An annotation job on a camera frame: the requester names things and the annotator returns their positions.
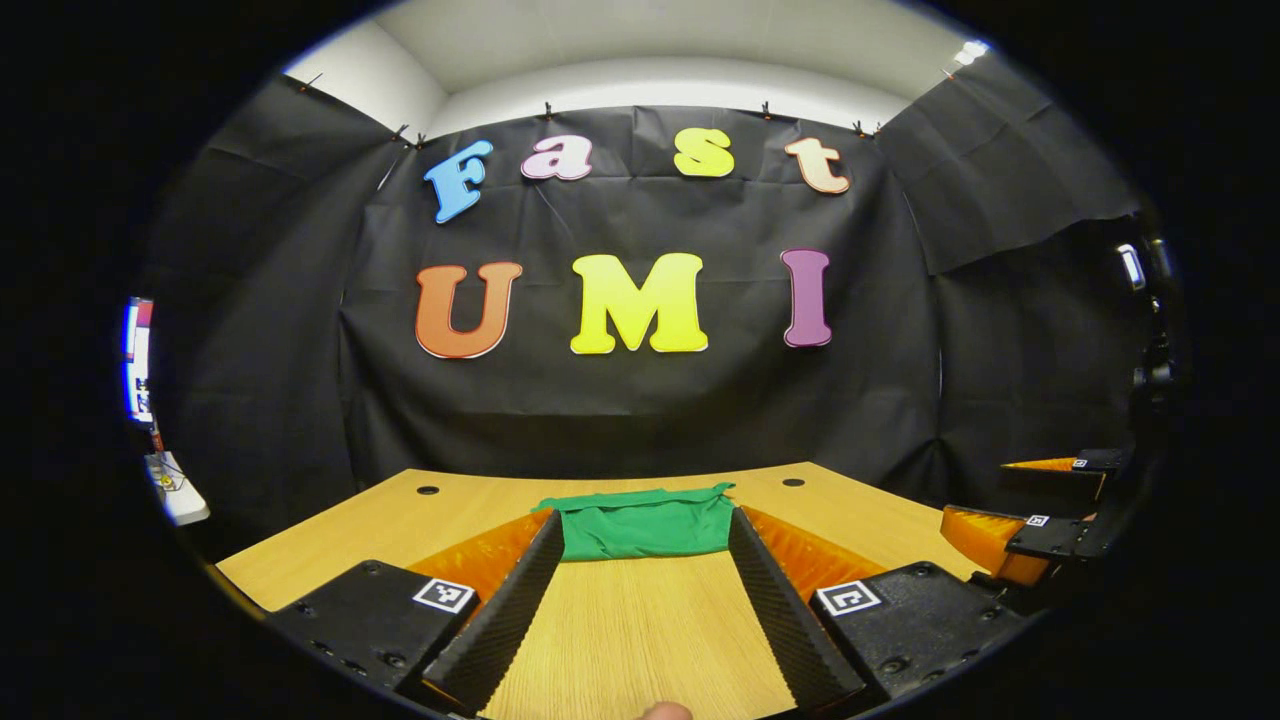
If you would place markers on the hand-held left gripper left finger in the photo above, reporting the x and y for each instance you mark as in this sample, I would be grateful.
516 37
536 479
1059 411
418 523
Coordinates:
515 610

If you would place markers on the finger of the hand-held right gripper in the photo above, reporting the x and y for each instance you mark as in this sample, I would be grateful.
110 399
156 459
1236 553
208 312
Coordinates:
1095 461
1050 535

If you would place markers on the red-capped bottle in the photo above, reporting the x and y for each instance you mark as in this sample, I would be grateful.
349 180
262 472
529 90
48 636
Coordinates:
156 438

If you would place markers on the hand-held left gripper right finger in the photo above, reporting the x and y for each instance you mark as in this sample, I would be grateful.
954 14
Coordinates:
775 600

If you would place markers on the black backdrop cloth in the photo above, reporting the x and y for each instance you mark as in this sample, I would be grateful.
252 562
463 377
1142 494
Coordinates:
650 410

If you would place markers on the green T-shirt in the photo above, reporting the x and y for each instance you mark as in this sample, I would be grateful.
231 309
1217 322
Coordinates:
640 530

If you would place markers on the bright screen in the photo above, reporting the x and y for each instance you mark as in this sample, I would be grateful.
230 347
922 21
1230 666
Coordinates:
138 360

